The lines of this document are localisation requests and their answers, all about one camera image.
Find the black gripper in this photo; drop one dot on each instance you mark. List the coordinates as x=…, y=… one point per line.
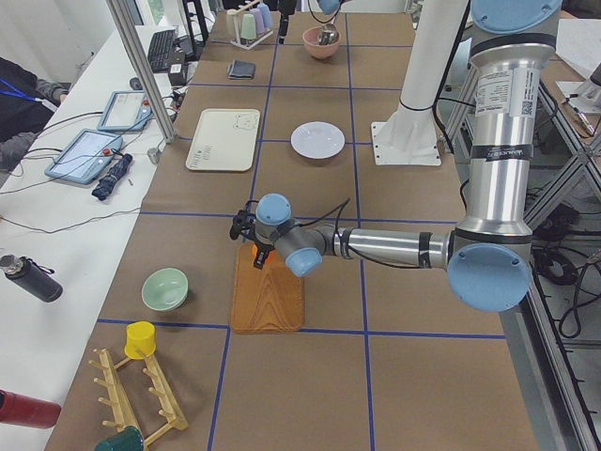
x=261, y=248

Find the orange fruit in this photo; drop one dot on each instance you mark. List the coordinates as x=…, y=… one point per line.
x=262, y=256

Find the white plate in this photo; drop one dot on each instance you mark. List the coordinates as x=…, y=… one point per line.
x=317, y=140

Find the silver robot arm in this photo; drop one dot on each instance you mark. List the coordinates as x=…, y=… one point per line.
x=329, y=7
x=486, y=255

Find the wooden grain tray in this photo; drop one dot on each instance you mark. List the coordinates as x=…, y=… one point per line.
x=270, y=300

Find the cream bear tray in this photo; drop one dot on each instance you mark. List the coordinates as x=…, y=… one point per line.
x=224, y=140

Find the mint green bowl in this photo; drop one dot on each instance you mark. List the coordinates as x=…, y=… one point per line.
x=165, y=289

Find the yellow cup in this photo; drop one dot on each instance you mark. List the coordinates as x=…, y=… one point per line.
x=140, y=340

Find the folded navy umbrella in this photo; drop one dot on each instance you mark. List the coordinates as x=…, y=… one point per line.
x=107, y=184

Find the folded grey cloth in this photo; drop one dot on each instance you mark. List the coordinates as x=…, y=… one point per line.
x=241, y=70

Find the far blue teach pendant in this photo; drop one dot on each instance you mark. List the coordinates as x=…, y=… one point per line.
x=125, y=111

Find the blue teach pendant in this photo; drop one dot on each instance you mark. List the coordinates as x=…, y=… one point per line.
x=85, y=157
x=125, y=111

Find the small black box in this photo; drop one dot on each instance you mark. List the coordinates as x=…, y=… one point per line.
x=178, y=74

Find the near blue teach pendant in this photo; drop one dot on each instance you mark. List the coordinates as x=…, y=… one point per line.
x=85, y=157

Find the black computer mouse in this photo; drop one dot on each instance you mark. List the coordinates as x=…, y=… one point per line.
x=135, y=84

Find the bamboo cup drying rack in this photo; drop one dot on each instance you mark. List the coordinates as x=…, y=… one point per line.
x=137, y=395

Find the pink bowl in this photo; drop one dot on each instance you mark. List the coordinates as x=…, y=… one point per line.
x=313, y=49

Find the pastel green cup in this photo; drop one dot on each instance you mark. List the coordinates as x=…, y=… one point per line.
x=248, y=27

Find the pastel purple cup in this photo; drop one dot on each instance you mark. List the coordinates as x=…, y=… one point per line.
x=262, y=17

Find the dark grey water bottle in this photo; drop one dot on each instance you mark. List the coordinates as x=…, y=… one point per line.
x=33, y=278

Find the metal ladle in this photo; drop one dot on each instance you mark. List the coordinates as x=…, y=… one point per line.
x=327, y=32

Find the black keyboard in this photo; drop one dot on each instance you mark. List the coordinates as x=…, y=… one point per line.
x=160, y=48

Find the dark green cup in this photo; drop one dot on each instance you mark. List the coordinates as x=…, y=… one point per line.
x=128, y=439

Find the white cup rack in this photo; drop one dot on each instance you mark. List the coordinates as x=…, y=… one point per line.
x=243, y=7

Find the seated person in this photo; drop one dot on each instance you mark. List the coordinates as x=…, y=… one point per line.
x=27, y=104

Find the red bottle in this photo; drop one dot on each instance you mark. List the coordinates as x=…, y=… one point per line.
x=20, y=410

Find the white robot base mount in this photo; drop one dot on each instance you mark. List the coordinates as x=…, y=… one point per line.
x=409, y=136

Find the aluminium frame post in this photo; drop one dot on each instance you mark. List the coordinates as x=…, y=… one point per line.
x=137, y=56

